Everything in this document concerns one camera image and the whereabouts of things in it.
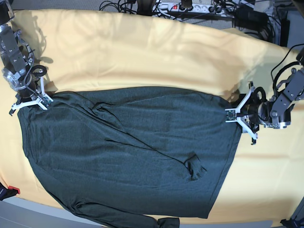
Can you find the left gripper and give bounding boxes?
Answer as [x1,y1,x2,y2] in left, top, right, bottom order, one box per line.
[230,81,267,145]

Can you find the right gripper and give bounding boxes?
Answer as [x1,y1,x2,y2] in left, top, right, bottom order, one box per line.
[9,65,49,115]

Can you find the dark teal long-sleeve shirt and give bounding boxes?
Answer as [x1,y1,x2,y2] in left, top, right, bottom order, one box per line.
[18,87,241,228]

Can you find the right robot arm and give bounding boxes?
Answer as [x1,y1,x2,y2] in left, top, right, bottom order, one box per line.
[0,0,53,115]

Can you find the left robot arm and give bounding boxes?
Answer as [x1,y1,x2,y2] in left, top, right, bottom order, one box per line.
[225,49,304,145]

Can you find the yellow table cover cloth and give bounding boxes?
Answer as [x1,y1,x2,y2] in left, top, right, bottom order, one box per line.
[0,9,304,225]

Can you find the black power adapter box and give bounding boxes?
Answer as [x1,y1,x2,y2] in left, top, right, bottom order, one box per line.
[234,8,268,30]

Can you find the red and black clamp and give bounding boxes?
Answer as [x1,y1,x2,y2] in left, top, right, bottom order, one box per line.
[0,183,20,201]

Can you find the white power strip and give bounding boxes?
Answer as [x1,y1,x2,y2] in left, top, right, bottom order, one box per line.
[157,2,214,14]

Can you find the black corner clamp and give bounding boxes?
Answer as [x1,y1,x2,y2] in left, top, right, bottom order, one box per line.
[280,218,304,228]

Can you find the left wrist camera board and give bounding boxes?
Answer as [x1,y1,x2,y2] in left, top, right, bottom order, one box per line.
[225,109,237,123]

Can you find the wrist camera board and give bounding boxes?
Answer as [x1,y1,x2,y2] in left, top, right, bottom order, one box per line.
[38,95,53,110]
[225,109,237,123]

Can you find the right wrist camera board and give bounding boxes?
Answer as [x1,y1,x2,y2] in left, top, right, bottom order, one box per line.
[38,95,53,110]

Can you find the tangled black cables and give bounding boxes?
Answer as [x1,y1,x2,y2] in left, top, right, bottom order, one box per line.
[98,0,157,16]

